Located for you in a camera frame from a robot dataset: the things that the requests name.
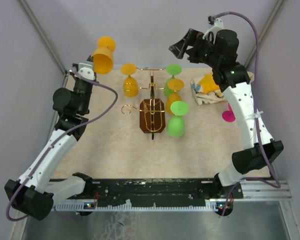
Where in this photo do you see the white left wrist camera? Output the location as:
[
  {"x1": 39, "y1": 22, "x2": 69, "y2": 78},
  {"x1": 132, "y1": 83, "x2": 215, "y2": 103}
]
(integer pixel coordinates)
[{"x1": 78, "y1": 61, "x2": 96, "y2": 81}]

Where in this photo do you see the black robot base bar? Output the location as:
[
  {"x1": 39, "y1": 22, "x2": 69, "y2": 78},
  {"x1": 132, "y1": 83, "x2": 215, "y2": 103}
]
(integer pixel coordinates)
[{"x1": 64, "y1": 177, "x2": 244, "y2": 201}]

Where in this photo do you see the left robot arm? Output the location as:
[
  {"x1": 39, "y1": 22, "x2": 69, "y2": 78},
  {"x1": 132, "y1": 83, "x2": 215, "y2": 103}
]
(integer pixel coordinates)
[{"x1": 4, "y1": 56, "x2": 98, "y2": 222}]

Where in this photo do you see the pink plastic wine glass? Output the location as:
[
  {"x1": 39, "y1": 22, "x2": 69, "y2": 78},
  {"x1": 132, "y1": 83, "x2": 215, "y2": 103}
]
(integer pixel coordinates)
[{"x1": 222, "y1": 104, "x2": 236, "y2": 123}]

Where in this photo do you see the gold wire wine glass rack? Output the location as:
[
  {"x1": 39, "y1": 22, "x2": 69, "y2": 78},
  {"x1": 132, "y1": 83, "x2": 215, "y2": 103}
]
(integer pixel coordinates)
[{"x1": 120, "y1": 63, "x2": 166, "y2": 140}]

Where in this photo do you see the green wine glass hung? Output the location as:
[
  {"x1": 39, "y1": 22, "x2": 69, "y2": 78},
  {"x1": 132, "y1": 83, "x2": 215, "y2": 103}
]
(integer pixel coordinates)
[{"x1": 163, "y1": 63, "x2": 182, "y2": 98}]

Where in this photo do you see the yellow patterned folded cloth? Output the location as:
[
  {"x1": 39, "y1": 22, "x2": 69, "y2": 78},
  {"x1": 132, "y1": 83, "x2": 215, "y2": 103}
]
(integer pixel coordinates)
[{"x1": 190, "y1": 71, "x2": 255, "y2": 113}]

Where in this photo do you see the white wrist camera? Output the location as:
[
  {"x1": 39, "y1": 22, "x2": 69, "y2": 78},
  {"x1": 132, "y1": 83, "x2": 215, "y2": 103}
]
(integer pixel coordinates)
[
  {"x1": 202, "y1": 15, "x2": 224, "y2": 43},
  {"x1": 78, "y1": 61, "x2": 96, "y2": 81}
]

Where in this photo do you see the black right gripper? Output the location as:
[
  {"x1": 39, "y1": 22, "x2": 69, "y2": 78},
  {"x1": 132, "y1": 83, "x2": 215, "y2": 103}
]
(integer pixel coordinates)
[{"x1": 167, "y1": 29, "x2": 220, "y2": 69}]

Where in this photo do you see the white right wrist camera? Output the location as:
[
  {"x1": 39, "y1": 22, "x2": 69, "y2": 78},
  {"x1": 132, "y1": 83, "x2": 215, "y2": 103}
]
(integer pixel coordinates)
[{"x1": 202, "y1": 15, "x2": 224, "y2": 43}]

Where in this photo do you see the yellow wine glass hung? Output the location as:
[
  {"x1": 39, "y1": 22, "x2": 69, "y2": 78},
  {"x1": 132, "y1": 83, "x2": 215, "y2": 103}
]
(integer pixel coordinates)
[{"x1": 121, "y1": 63, "x2": 139, "y2": 98}]

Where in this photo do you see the wooden rack base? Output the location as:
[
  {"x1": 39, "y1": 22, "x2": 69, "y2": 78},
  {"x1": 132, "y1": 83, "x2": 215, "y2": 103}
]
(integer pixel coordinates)
[{"x1": 139, "y1": 98, "x2": 166, "y2": 134}]

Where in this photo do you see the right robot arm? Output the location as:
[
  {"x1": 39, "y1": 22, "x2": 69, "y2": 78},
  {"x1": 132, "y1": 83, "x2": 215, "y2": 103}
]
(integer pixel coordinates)
[{"x1": 168, "y1": 28, "x2": 284, "y2": 198}]

